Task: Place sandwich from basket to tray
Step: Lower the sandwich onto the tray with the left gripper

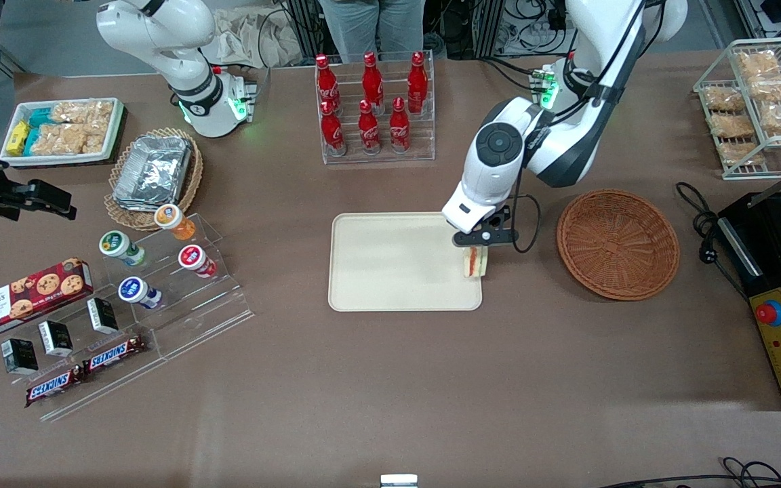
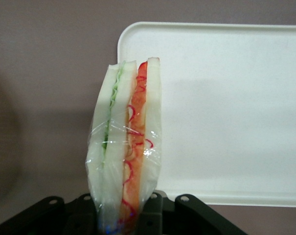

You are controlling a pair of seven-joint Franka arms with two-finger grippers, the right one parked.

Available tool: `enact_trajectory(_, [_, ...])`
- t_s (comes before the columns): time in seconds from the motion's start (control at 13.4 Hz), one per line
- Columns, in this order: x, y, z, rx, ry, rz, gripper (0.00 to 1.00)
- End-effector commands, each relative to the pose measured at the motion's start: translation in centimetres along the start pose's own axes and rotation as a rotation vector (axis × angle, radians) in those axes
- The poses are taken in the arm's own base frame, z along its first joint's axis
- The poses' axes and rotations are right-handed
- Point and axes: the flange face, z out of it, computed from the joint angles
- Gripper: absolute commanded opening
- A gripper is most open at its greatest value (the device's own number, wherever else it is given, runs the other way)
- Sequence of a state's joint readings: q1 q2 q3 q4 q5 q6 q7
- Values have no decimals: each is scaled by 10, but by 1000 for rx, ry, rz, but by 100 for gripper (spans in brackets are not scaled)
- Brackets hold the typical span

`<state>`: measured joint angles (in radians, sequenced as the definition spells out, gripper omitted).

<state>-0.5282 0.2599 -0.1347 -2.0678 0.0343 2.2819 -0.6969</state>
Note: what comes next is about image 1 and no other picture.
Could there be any triangular sandwich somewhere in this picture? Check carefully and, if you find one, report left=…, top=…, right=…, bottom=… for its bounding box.
left=464, top=245, right=490, bottom=279

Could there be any beige plastic tray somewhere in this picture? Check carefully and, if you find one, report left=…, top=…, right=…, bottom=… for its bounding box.
left=328, top=211, right=483, bottom=312

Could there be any white rectangular snack tray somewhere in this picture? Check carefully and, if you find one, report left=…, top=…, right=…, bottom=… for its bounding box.
left=0, top=97, right=125, bottom=168

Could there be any aluminium foil tray stack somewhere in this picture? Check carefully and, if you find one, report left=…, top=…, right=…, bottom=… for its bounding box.
left=113, top=134, right=193, bottom=211

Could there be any brown round wicker basket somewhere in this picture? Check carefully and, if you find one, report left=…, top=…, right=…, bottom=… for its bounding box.
left=557, top=188, right=681, bottom=302

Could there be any light oval wicker basket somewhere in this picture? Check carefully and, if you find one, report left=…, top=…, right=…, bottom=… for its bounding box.
left=104, top=127, right=204, bottom=232

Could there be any yellow snack packet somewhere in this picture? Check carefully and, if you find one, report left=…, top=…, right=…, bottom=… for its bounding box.
left=7, top=121, right=31, bottom=155

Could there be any clear rice cracker pack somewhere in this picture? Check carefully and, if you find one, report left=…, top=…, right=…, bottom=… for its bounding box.
left=37, top=125, right=89, bottom=157
left=50, top=100, right=115, bottom=127
left=85, top=122, right=115, bottom=155

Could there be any green lid gum jar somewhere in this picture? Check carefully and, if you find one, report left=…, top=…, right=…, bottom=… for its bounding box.
left=99, top=230, right=147, bottom=267

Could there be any red Walkers cookie box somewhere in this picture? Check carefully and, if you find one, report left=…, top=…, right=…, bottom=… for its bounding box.
left=0, top=258, right=94, bottom=341

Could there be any clear acrylic bottle rack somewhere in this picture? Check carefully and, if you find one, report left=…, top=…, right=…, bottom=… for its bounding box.
left=315, top=51, right=436, bottom=165

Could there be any red cola bottle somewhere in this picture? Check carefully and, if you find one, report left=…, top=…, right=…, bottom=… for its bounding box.
left=407, top=52, right=429, bottom=113
left=388, top=97, right=412, bottom=154
left=361, top=52, right=384, bottom=109
left=315, top=54, right=339, bottom=113
left=320, top=100, right=346, bottom=157
left=357, top=100, right=382, bottom=156

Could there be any orange lid gum jar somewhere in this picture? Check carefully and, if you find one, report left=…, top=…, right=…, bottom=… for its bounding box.
left=154, top=203, right=197, bottom=241

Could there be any blue lid gum jar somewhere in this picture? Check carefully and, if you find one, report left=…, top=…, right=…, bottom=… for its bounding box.
left=117, top=277, right=163, bottom=310

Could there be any small black carton box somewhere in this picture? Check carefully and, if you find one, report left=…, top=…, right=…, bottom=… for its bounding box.
left=87, top=297, right=120, bottom=335
left=38, top=320, right=74, bottom=358
left=1, top=338, right=39, bottom=376

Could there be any red lid gum jar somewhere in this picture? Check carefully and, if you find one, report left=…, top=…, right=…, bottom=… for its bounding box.
left=178, top=245, right=218, bottom=279

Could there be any Snickers chocolate bar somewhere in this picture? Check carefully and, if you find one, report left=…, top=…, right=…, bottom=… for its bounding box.
left=82, top=334, right=149, bottom=375
left=24, top=366, right=86, bottom=408

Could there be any clear acrylic stepped stand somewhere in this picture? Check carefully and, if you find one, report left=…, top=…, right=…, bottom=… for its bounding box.
left=21, top=213, right=256, bottom=422

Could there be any person in grey jeans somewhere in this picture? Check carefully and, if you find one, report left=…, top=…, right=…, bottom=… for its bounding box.
left=318, top=0, right=426, bottom=62

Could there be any crumpled brown paper bag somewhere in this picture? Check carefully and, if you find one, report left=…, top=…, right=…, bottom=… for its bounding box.
left=202, top=7, right=303, bottom=68

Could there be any black countertop appliance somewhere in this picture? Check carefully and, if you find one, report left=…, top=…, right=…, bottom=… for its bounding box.
left=716, top=156, right=781, bottom=412

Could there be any red emergency stop button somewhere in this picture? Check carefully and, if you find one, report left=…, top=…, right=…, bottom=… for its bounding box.
left=755, top=298, right=781, bottom=328

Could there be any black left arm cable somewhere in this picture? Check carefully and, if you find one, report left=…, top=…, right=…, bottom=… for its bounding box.
left=511, top=161, right=542, bottom=256

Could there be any black background cable bundle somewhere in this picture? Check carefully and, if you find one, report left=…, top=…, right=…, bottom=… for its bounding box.
left=492, top=0, right=567, bottom=58

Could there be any black power cable with plug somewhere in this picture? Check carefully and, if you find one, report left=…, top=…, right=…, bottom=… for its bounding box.
left=675, top=182, right=752, bottom=300

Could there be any white wire shelf rack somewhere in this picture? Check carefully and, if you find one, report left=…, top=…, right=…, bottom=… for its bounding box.
left=694, top=37, right=781, bottom=181

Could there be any black cable at table edge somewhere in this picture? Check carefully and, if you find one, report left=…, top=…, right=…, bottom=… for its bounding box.
left=597, top=457, right=781, bottom=488

